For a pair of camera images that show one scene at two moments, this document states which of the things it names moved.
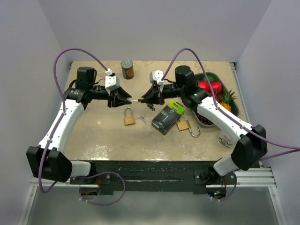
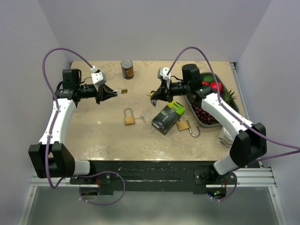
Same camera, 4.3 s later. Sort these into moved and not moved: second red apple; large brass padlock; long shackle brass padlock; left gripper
Moved: left gripper
Not moved: large brass padlock; second red apple; long shackle brass padlock
